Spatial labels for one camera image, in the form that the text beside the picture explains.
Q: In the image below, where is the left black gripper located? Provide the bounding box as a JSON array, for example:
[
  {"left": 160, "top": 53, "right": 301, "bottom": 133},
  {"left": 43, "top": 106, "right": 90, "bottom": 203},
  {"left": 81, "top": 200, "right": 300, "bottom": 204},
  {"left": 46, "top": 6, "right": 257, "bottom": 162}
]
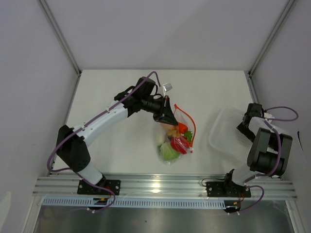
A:
[{"left": 142, "top": 96, "right": 178, "bottom": 127}]

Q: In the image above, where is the yellow ginger root toy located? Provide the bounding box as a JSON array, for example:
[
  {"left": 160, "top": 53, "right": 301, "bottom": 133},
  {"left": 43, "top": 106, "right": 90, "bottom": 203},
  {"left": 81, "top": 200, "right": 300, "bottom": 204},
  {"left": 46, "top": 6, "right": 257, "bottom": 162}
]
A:
[{"left": 167, "top": 128, "right": 181, "bottom": 137}]

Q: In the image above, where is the white daikon radish toy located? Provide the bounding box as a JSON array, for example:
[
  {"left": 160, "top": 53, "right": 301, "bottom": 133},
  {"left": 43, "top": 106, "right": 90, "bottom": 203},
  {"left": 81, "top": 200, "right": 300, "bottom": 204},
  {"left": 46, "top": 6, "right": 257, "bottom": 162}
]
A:
[{"left": 155, "top": 129, "right": 166, "bottom": 146}]

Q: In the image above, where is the clear orange zip top bag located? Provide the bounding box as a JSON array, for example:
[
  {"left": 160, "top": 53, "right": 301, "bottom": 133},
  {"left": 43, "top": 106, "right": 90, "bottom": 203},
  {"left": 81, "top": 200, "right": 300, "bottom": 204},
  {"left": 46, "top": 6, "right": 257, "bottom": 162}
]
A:
[{"left": 154, "top": 104, "right": 196, "bottom": 165}]

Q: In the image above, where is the red bell pepper toy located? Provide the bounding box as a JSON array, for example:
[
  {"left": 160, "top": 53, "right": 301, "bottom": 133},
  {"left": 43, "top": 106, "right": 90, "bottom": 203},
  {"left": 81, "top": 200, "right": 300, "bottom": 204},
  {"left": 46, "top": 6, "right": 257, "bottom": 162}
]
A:
[{"left": 171, "top": 137, "right": 190, "bottom": 154}]

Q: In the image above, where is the green cabbage toy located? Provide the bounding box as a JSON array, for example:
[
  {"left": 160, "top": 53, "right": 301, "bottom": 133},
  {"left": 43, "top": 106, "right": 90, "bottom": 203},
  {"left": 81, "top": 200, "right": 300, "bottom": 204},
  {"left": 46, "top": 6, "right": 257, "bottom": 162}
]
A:
[{"left": 159, "top": 142, "right": 180, "bottom": 161}]

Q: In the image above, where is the orange carrot toy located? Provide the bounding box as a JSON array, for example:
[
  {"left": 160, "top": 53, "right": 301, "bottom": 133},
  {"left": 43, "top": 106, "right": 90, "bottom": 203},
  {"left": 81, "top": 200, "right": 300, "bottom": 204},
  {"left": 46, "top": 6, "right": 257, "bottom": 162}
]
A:
[{"left": 178, "top": 122, "right": 193, "bottom": 143}]

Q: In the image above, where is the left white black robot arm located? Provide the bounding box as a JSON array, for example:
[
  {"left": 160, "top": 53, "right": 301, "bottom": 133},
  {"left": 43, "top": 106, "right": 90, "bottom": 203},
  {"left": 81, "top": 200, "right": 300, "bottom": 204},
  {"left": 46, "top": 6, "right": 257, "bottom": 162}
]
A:
[{"left": 55, "top": 77, "right": 178, "bottom": 194}]

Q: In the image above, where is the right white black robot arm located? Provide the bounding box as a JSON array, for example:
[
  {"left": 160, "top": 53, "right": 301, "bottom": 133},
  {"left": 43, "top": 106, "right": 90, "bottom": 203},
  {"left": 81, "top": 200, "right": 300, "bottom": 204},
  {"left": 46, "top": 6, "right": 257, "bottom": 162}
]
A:
[{"left": 222, "top": 103, "right": 293, "bottom": 196}]

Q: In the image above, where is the white perforated plastic basket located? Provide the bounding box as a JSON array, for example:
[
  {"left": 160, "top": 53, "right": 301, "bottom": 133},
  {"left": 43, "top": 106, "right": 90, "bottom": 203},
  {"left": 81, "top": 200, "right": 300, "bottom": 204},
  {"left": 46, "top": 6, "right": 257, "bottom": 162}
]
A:
[{"left": 208, "top": 108, "right": 253, "bottom": 164}]

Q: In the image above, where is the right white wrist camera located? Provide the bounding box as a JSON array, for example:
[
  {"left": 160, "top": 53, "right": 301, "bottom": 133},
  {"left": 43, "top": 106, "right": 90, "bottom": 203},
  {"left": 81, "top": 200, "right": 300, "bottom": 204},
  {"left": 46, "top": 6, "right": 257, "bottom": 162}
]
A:
[{"left": 263, "top": 112, "right": 275, "bottom": 120}]

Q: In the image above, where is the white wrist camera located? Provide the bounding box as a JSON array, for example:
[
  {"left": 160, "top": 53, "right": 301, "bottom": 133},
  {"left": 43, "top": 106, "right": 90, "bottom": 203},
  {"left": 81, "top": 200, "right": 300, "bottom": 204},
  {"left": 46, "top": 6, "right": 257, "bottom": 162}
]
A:
[
  {"left": 162, "top": 83, "right": 173, "bottom": 96},
  {"left": 263, "top": 112, "right": 275, "bottom": 120}
]

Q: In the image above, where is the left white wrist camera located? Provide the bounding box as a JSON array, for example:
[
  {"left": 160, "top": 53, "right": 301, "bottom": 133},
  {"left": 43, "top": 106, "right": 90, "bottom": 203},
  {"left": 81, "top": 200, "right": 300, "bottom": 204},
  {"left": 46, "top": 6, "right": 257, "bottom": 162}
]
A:
[{"left": 162, "top": 83, "right": 173, "bottom": 96}]

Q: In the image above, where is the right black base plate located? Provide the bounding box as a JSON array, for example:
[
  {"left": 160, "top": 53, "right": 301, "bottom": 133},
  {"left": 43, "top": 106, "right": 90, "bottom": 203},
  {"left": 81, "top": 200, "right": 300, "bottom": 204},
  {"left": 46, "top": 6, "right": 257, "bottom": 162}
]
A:
[{"left": 205, "top": 181, "right": 251, "bottom": 198}]

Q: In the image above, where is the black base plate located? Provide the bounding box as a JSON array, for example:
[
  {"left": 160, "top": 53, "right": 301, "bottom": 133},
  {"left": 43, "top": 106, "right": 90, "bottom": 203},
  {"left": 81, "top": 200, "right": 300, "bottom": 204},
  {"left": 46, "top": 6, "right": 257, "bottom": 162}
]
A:
[
  {"left": 205, "top": 181, "right": 251, "bottom": 198},
  {"left": 77, "top": 179, "right": 121, "bottom": 196}
]

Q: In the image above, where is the aluminium mounting rail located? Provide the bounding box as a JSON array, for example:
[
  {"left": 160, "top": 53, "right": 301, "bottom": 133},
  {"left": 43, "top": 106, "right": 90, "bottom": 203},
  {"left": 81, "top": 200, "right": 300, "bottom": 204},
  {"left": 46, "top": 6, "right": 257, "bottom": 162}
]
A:
[{"left": 33, "top": 172, "right": 297, "bottom": 200}]

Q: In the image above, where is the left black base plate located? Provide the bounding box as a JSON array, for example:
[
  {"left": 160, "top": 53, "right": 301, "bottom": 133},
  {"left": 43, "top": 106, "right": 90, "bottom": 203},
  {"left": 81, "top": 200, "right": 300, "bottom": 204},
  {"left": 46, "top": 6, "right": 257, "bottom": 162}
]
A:
[{"left": 77, "top": 179, "right": 121, "bottom": 196}]

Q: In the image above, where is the white slotted cable duct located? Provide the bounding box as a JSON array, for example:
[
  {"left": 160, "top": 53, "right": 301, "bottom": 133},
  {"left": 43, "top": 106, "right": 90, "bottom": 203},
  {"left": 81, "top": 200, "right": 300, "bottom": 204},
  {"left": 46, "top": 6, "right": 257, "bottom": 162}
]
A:
[{"left": 42, "top": 196, "right": 226, "bottom": 210}]

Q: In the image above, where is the right aluminium frame post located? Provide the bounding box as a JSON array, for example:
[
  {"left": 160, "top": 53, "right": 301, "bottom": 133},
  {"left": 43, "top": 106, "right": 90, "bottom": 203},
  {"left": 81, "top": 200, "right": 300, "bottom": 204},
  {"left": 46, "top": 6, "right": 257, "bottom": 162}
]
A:
[{"left": 248, "top": 0, "right": 298, "bottom": 78}]

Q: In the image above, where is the aluminium frame post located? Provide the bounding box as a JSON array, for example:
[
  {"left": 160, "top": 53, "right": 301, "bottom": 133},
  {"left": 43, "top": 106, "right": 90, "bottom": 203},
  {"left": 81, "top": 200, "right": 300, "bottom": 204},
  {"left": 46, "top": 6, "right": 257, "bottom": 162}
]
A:
[
  {"left": 36, "top": 0, "right": 82, "bottom": 76},
  {"left": 248, "top": 0, "right": 298, "bottom": 78}
]

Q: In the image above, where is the left aluminium frame post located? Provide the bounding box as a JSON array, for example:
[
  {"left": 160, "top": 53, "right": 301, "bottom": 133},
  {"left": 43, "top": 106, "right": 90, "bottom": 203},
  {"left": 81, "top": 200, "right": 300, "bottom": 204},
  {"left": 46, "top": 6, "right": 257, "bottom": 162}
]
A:
[{"left": 36, "top": 0, "right": 82, "bottom": 76}]

